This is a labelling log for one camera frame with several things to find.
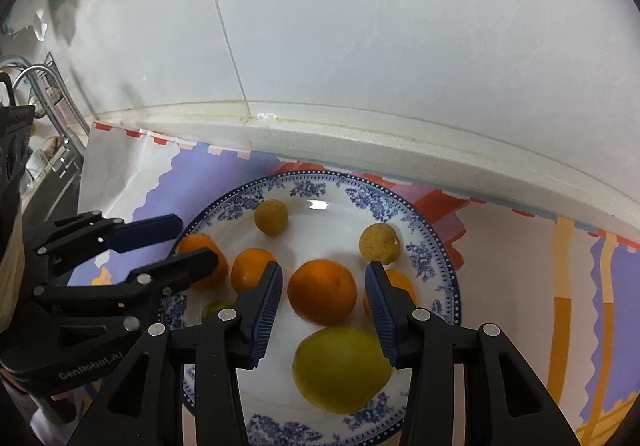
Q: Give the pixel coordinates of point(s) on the orange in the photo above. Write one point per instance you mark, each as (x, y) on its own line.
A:
(247, 268)
(322, 291)
(402, 283)
(197, 242)

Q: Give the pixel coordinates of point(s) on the small brown fruit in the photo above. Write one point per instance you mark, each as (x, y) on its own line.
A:
(271, 216)
(380, 242)

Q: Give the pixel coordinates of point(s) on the small green citrus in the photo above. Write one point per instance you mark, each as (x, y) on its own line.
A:
(214, 310)

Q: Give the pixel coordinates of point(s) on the large yellow-green pear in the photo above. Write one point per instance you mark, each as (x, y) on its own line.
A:
(342, 371)

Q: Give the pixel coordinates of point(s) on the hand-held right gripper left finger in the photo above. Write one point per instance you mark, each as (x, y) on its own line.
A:
(264, 318)

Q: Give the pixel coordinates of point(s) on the thin gooseneck faucet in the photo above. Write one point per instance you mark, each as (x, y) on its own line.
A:
(70, 136)

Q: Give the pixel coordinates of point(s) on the colourful printed tablecloth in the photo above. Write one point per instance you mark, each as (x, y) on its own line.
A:
(525, 276)

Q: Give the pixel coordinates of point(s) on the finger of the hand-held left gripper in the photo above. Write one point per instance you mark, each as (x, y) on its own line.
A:
(185, 266)
(150, 228)

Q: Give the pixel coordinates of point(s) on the stainless steel sink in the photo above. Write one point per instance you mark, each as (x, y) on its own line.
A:
(45, 196)

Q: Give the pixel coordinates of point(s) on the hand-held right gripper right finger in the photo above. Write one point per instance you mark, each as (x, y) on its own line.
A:
(382, 321)

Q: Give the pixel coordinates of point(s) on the blue-rimmed white plate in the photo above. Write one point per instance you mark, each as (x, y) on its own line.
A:
(320, 236)

